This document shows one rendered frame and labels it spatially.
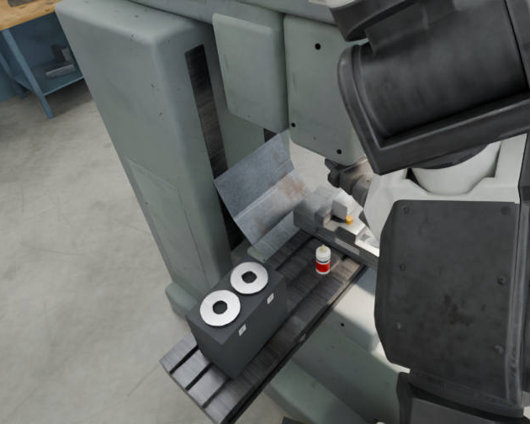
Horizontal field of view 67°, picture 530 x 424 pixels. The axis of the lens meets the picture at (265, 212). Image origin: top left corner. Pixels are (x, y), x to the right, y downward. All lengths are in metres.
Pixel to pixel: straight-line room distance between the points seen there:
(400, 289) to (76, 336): 2.16
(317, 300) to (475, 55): 0.90
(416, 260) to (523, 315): 0.10
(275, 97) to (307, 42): 0.16
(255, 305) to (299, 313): 0.23
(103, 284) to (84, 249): 0.35
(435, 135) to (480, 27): 0.08
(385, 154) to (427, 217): 0.10
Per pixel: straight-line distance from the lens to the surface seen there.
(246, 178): 1.35
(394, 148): 0.37
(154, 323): 2.33
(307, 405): 1.81
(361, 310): 1.24
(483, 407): 0.49
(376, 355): 1.32
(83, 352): 2.41
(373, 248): 1.18
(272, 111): 0.96
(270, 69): 0.91
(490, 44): 0.35
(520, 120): 0.37
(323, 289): 1.17
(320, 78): 0.85
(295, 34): 0.85
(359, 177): 0.99
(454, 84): 0.36
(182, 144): 1.16
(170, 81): 1.07
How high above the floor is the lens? 1.91
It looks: 45 degrees down
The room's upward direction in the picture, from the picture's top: 7 degrees counter-clockwise
